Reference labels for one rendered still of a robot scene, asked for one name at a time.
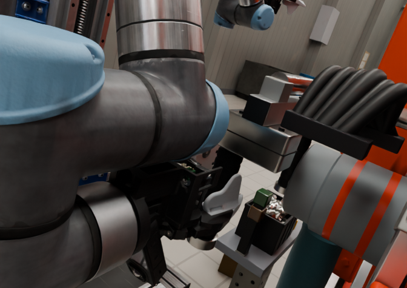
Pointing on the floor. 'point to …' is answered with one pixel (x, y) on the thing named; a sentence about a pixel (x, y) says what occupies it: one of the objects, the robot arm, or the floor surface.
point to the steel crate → (254, 78)
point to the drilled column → (248, 278)
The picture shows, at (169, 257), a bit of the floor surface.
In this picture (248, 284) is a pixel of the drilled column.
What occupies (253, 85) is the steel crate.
